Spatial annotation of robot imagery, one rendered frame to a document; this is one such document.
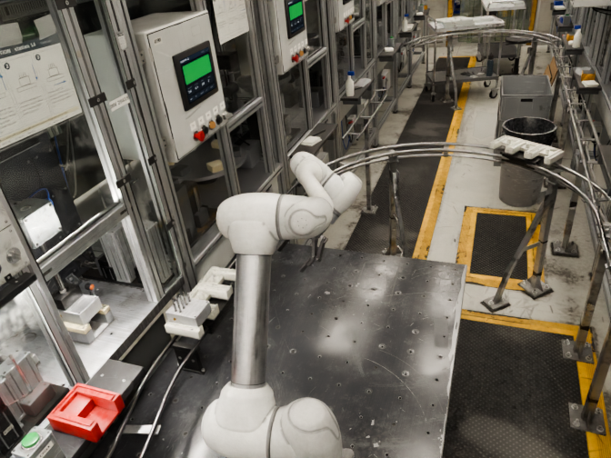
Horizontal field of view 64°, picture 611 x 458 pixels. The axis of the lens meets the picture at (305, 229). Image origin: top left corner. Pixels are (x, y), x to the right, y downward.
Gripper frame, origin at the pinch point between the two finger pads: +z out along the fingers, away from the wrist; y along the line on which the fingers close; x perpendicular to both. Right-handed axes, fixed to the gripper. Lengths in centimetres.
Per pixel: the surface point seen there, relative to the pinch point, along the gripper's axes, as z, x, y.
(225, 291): 25.0, 11.5, 7.7
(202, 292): 30.6, 15.5, 13.0
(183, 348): 47, 24, -1
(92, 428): 61, 66, -19
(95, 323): 59, 39, 25
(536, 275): -72, -152, -60
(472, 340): -18, -119, -59
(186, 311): 35.1, 28.2, 5.0
